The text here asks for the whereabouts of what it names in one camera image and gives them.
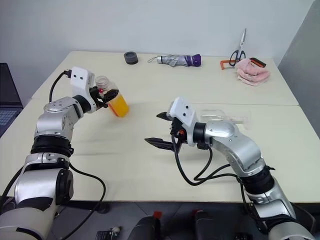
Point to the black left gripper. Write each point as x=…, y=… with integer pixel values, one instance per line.
x=96, y=95

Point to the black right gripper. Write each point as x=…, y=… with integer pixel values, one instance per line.
x=176, y=126

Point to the orange juice bottle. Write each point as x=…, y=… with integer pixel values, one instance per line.
x=120, y=107

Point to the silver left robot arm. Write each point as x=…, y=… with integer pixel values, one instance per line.
x=52, y=122

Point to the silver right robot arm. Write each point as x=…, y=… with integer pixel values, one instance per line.
x=237, y=147

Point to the clear plastic wine glass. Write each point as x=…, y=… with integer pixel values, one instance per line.
x=212, y=115

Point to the folded silver purple umbrella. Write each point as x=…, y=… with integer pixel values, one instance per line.
x=175, y=60

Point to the small red block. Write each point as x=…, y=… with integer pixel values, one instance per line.
x=156, y=215

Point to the dark rounded shape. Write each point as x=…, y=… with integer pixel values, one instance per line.
x=145, y=228

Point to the dark laptop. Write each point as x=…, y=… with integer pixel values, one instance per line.
x=8, y=100

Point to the folded pink towel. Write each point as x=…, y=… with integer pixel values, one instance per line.
x=252, y=73

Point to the small white round part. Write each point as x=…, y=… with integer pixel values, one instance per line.
x=115, y=229

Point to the black and orange brush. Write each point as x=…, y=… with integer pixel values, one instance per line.
x=257, y=62

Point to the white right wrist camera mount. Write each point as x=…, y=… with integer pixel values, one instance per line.
x=185, y=112

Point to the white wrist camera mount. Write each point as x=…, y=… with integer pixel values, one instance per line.
x=80, y=77
x=185, y=112

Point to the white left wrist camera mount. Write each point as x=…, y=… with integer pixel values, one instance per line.
x=80, y=77

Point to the orange metal frame tool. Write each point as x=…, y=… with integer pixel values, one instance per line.
x=223, y=63

